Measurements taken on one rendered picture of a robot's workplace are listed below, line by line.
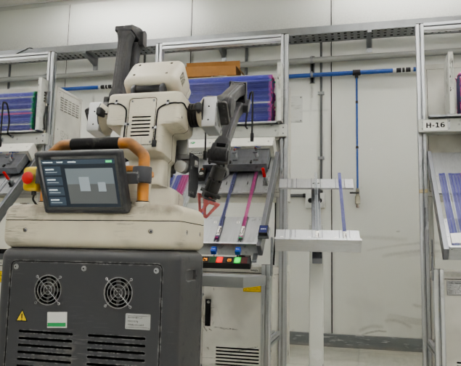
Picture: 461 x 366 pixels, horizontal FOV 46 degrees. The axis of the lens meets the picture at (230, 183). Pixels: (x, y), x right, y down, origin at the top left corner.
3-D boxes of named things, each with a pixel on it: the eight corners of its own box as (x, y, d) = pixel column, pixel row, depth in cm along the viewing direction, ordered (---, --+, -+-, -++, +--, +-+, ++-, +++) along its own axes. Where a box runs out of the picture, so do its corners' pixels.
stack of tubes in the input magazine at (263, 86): (271, 120, 291) (272, 72, 295) (181, 124, 304) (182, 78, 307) (275, 126, 304) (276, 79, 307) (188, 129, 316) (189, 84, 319)
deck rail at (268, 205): (262, 255, 242) (260, 245, 238) (258, 255, 242) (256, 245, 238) (280, 160, 296) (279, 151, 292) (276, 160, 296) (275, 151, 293)
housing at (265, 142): (276, 166, 294) (273, 144, 285) (189, 168, 306) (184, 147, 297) (277, 157, 300) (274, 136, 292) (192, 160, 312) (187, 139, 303)
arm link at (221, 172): (212, 162, 213) (226, 167, 212) (215, 162, 220) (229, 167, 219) (206, 179, 214) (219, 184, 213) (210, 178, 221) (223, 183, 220)
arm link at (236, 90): (229, 77, 244) (250, 78, 242) (227, 107, 249) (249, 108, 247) (204, 97, 203) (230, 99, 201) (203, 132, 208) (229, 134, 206)
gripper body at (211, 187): (204, 196, 211) (210, 178, 210) (199, 191, 221) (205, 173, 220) (219, 200, 213) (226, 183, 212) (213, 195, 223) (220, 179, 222)
